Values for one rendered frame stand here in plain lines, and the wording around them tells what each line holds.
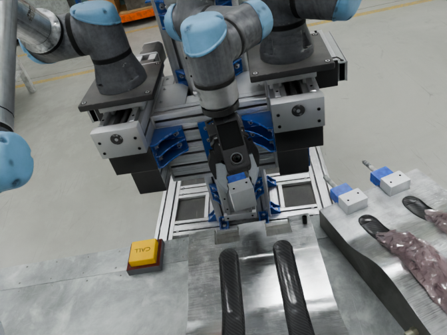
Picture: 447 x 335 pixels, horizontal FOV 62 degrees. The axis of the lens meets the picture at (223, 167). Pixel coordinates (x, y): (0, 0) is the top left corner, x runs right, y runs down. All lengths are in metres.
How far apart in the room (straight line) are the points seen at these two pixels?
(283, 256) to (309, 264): 0.05
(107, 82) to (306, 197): 1.08
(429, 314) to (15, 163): 0.65
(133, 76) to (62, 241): 1.45
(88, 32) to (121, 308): 0.69
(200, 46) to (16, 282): 0.74
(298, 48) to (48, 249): 1.83
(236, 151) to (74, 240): 1.78
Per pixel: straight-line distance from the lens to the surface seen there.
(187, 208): 1.88
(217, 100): 0.66
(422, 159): 2.38
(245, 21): 0.69
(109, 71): 1.12
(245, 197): 0.80
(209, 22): 0.62
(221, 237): 0.83
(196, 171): 1.26
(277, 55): 1.06
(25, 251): 2.48
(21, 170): 0.54
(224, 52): 0.64
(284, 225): 0.82
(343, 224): 0.84
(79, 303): 0.94
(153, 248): 0.90
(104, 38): 1.09
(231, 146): 0.67
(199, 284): 0.74
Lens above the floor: 1.49
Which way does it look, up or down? 39 degrees down
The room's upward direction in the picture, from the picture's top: 14 degrees counter-clockwise
